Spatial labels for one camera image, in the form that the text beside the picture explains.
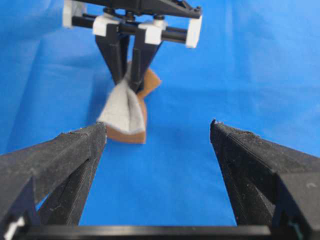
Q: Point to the grey and brown sponge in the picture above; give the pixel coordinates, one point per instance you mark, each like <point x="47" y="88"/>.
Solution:
<point x="125" y="113"/>

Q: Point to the blue table cloth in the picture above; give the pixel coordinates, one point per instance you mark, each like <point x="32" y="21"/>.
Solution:
<point x="256" y="67"/>

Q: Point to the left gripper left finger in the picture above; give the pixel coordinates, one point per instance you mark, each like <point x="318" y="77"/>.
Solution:
<point x="49" y="182"/>

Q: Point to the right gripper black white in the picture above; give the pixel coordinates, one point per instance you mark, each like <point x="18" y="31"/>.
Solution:
<point x="112" y="21"/>

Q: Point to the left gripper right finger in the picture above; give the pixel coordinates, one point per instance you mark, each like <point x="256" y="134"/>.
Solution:
<point x="267" y="183"/>

